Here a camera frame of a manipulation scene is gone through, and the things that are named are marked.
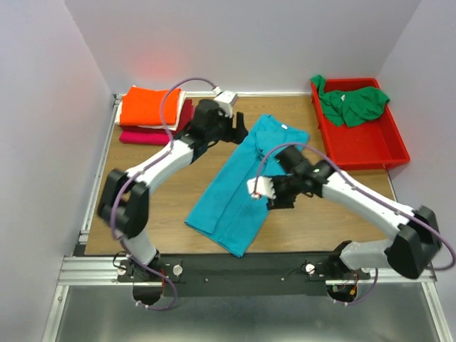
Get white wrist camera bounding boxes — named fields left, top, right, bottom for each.
left=214, top=90, right=238, bottom=118
left=247, top=176, right=276, bottom=200

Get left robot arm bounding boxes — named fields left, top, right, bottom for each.
left=96, top=91, right=248, bottom=281

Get aluminium frame rail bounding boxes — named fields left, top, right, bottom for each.
left=57, top=256, right=437, bottom=286

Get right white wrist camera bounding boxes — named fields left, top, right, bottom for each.
left=247, top=176, right=276, bottom=200

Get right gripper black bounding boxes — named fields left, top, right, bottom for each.
left=264, top=174, right=300, bottom=212

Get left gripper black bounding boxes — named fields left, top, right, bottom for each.
left=205, top=109, right=249, bottom=146

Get folded dark red t shirt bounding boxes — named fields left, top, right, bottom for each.
left=172, top=99, right=194, bottom=135

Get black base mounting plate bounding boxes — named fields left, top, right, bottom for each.
left=118, top=252, right=370, bottom=297

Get folded white t shirt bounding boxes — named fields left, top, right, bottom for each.
left=115, top=85, right=187, bottom=133

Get teal blue t shirt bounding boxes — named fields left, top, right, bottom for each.
left=185, top=115, right=310, bottom=258

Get folded orange t shirt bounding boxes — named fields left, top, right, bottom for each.
left=119, top=85, right=182, bottom=128

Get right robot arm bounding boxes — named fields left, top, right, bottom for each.
left=254, top=145, right=442, bottom=279

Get green t shirt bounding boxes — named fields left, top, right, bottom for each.
left=311, top=75, right=390, bottom=128

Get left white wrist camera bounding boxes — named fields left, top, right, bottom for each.
left=214, top=90, right=238, bottom=118

